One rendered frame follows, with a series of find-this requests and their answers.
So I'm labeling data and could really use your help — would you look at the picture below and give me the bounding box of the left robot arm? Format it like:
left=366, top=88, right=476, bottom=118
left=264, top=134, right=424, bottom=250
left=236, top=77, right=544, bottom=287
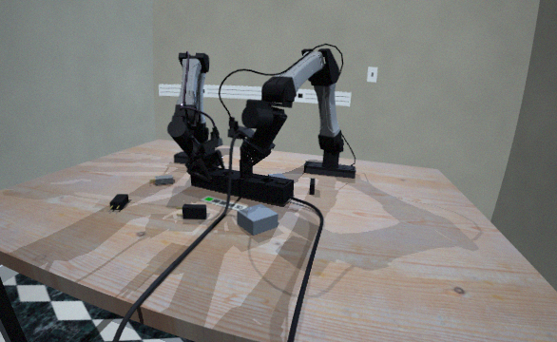
left=241, top=48, right=355, bottom=174

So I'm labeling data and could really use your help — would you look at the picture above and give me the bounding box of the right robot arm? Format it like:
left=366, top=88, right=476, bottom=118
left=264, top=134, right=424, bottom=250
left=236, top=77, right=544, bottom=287
left=167, top=53, right=223, bottom=152

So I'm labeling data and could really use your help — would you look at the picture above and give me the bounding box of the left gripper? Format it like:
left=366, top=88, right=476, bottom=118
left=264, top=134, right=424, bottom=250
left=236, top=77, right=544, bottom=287
left=229, top=121, right=278, bottom=172

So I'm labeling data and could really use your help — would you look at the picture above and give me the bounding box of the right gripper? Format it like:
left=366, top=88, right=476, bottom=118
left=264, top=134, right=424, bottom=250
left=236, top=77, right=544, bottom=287
left=182, top=130, right=225, bottom=182

